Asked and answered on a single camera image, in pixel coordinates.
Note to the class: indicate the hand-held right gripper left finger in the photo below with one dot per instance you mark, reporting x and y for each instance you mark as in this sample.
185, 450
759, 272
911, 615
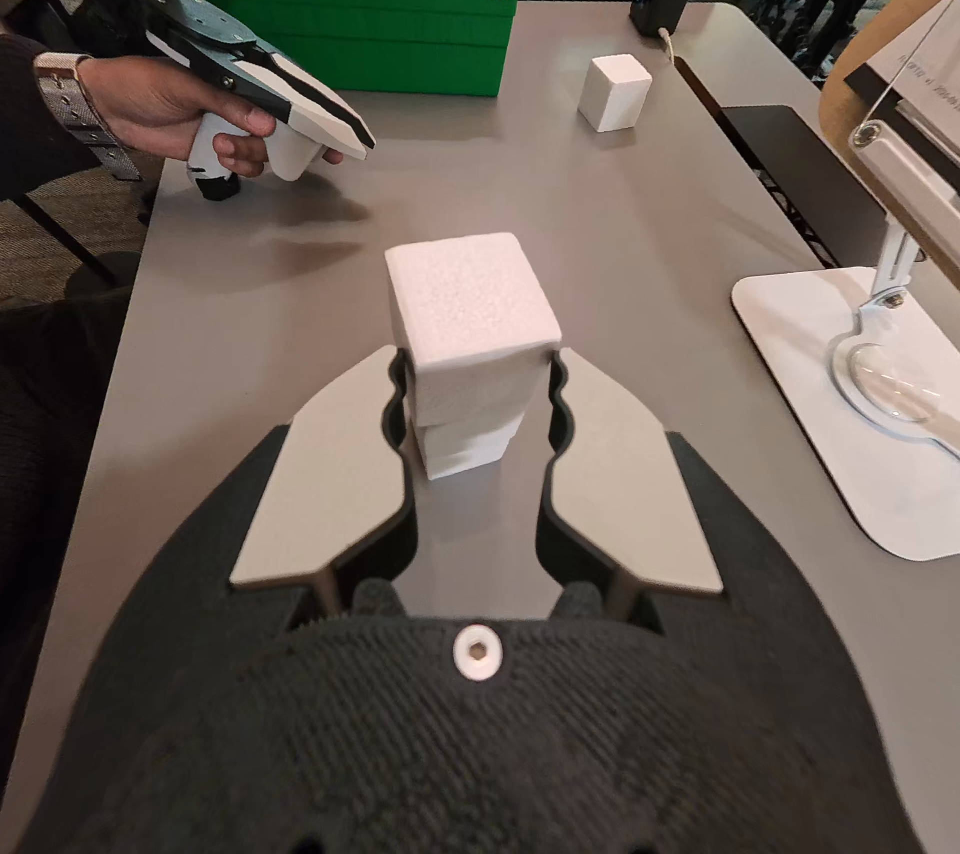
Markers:
330, 486

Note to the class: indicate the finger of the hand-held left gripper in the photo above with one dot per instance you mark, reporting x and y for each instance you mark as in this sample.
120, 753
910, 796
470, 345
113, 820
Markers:
300, 111
322, 90

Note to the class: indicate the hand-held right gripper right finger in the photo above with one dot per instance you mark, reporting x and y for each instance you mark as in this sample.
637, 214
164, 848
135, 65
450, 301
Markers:
630, 494

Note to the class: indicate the white foam cube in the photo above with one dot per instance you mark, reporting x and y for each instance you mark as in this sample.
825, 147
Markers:
469, 449
615, 92
472, 299

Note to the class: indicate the dark desk panel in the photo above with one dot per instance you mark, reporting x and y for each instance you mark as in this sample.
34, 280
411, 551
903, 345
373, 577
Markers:
802, 171

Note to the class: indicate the grey desk with dark panel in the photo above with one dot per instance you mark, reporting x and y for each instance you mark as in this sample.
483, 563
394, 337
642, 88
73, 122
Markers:
757, 66

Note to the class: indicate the person's left hand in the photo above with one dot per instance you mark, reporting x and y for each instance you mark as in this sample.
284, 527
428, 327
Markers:
150, 103

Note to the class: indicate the green plastic bin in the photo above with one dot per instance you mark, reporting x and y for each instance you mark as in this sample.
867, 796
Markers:
352, 51

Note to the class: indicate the patterned wristband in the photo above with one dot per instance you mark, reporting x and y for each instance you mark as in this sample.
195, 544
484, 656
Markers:
82, 118

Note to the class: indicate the wooden document stand white base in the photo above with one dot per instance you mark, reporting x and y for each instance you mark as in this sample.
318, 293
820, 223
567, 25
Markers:
810, 381

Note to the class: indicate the person's legs in black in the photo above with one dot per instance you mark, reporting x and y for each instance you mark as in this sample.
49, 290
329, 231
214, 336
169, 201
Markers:
45, 419

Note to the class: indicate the printed paper sheets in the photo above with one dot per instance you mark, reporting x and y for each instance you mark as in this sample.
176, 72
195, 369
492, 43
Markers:
930, 66

